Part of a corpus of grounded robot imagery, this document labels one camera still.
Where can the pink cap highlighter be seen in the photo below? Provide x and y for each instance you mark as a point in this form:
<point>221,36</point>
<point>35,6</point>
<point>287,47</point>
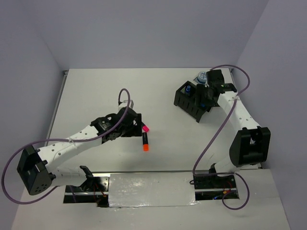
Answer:
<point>145,128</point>

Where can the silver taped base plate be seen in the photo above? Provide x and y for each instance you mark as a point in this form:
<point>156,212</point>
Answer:
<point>155,189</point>

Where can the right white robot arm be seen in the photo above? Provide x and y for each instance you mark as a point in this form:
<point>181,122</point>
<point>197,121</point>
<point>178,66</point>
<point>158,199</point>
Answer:
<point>251,143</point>

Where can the black slotted organizer box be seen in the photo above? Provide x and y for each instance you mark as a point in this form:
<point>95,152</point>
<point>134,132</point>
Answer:
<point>187,102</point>

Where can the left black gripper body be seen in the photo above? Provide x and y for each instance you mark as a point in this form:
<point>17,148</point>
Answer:
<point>138,119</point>

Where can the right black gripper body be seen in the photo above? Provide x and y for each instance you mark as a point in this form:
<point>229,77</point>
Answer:
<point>210,86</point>

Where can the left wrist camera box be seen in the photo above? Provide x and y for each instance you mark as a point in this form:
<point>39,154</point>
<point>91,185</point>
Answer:
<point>124,104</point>

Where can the orange cap highlighter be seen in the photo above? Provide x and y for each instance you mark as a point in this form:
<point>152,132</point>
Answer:
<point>145,141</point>

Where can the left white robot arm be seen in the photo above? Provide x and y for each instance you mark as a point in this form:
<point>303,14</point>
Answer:
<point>42,168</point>

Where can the blue round tape tub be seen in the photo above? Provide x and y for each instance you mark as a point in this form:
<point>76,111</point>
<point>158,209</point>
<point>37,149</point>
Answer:
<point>201,76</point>

